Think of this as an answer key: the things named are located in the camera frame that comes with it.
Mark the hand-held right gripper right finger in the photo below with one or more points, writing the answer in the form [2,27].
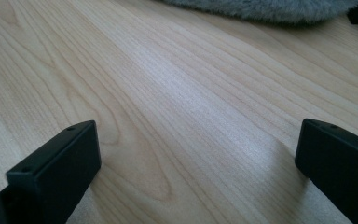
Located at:
[338,168]

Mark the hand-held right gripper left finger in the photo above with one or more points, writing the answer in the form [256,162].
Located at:
[56,174]

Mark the grey fleece mitten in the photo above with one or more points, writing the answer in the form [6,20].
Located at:
[261,11]

